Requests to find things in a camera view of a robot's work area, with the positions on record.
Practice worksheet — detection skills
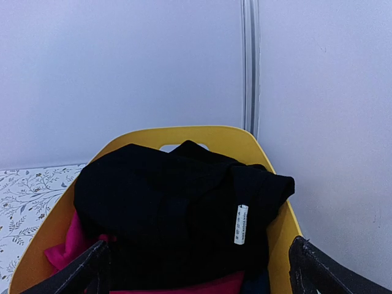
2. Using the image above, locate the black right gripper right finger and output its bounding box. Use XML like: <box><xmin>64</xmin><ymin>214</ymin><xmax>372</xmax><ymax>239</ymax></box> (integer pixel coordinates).
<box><xmin>288</xmin><ymin>236</ymin><xmax>391</xmax><ymax>293</ymax></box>

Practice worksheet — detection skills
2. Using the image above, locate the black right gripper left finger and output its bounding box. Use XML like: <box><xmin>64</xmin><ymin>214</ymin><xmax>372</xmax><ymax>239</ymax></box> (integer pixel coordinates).
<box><xmin>24</xmin><ymin>241</ymin><xmax>111</xmax><ymax>294</ymax></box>

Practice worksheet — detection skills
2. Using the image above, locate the black t-shirt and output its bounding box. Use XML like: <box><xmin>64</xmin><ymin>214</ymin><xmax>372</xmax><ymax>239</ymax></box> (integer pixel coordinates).
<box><xmin>74</xmin><ymin>140</ymin><xmax>295</xmax><ymax>290</ymax></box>

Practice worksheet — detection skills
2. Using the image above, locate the magenta cloth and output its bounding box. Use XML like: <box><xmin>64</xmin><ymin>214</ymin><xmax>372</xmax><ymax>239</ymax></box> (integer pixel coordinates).
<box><xmin>44</xmin><ymin>213</ymin><xmax>244</xmax><ymax>294</ymax></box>

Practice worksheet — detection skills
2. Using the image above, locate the floral tablecloth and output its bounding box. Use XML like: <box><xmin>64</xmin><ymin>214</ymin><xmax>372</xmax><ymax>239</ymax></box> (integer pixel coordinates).
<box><xmin>0</xmin><ymin>164</ymin><xmax>85</xmax><ymax>293</ymax></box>

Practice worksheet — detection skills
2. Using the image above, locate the yellow plastic basket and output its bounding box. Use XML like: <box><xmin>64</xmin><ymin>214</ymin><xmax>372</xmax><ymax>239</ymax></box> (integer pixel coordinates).
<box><xmin>8</xmin><ymin>126</ymin><xmax>301</xmax><ymax>293</ymax></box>

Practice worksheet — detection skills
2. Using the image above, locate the aluminium corner post right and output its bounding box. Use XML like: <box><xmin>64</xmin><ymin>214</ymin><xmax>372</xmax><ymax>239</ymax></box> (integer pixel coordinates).
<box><xmin>241</xmin><ymin>0</ymin><xmax>260</xmax><ymax>137</ymax></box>

